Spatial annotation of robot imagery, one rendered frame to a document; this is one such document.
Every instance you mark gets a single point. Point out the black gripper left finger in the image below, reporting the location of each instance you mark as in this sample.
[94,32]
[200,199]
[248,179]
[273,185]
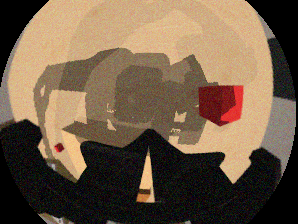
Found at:
[129,160]

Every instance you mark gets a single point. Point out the red cube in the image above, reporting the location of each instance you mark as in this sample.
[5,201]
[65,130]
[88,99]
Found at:
[221,104]

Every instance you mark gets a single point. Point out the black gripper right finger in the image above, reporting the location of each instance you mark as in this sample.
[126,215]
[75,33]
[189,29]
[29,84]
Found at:
[168,163]

